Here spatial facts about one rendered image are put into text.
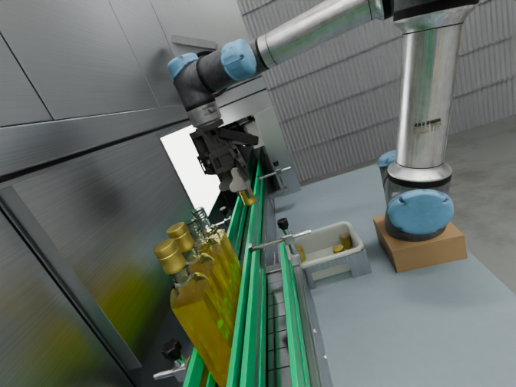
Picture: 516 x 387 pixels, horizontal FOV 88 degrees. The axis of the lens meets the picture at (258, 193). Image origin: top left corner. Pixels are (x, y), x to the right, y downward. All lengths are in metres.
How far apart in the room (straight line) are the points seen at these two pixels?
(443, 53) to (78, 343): 0.71
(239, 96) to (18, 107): 1.06
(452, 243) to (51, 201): 0.85
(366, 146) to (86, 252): 3.75
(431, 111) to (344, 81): 3.28
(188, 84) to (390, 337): 0.70
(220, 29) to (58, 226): 1.22
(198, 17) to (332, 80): 2.54
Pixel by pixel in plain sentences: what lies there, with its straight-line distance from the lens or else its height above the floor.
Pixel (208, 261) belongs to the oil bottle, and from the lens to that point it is 0.51.
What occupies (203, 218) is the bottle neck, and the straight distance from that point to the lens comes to 0.58.
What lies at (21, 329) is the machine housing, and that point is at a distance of 0.46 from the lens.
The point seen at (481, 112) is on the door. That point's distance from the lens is 4.46.
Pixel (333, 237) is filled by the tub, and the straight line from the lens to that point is 0.96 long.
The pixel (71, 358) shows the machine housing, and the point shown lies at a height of 1.08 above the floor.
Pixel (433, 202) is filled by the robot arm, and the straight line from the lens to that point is 0.61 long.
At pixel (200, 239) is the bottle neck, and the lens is 0.54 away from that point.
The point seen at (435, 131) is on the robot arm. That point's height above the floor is 1.14.
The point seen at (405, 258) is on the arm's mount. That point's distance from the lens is 0.83.
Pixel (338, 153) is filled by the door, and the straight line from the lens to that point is 3.94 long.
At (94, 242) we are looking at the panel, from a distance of 0.52.
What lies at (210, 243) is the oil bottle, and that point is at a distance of 0.55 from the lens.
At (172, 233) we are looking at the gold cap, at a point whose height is 1.16.
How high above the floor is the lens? 1.31
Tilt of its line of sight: 18 degrees down
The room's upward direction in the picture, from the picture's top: 22 degrees counter-clockwise
